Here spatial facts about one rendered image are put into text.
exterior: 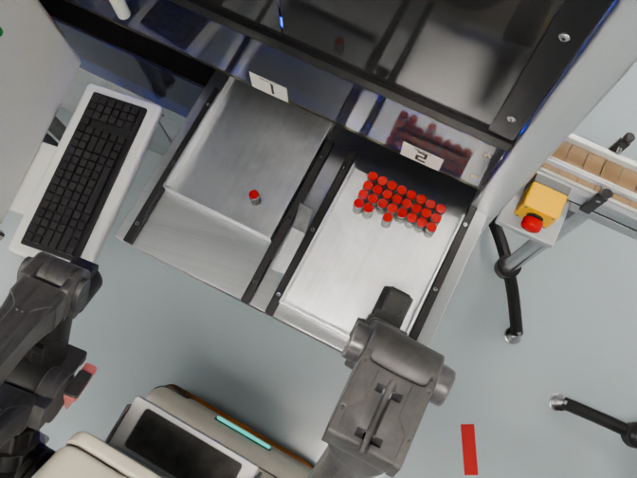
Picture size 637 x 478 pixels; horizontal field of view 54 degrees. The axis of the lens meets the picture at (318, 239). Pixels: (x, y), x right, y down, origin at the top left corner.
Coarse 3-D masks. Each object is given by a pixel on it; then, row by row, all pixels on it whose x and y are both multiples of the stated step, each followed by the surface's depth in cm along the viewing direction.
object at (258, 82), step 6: (252, 78) 126; (258, 78) 125; (252, 84) 129; (258, 84) 128; (264, 84) 126; (276, 84) 124; (264, 90) 129; (270, 90) 128; (276, 90) 126; (282, 90) 125; (276, 96) 129; (282, 96) 127
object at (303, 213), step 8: (304, 208) 129; (296, 216) 131; (304, 216) 130; (296, 224) 132; (304, 224) 132; (296, 232) 133; (304, 232) 133; (288, 240) 133; (296, 240) 133; (288, 248) 132; (296, 248) 132; (280, 256) 132; (288, 256) 132; (280, 264) 131; (288, 264) 131; (280, 272) 131
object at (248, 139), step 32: (224, 96) 141; (256, 96) 141; (224, 128) 139; (256, 128) 139; (288, 128) 139; (320, 128) 139; (192, 160) 138; (224, 160) 137; (256, 160) 137; (288, 160) 137; (192, 192) 136; (224, 192) 136; (288, 192) 135; (256, 224) 134
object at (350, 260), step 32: (352, 192) 135; (320, 224) 130; (352, 224) 133; (448, 224) 133; (320, 256) 132; (352, 256) 132; (384, 256) 131; (416, 256) 131; (288, 288) 127; (320, 288) 130; (352, 288) 130; (416, 288) 130; (320, 320) 128; (352, 320) 128
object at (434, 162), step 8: (408, 144) 120; (400, 152) 125; (408, 152) 123; (416, 152) 121; (424, 152) 120; (416, 160) 125; (424, 160) 123; (432, 160) 121; (440, 160) 120; (432, 168) 125
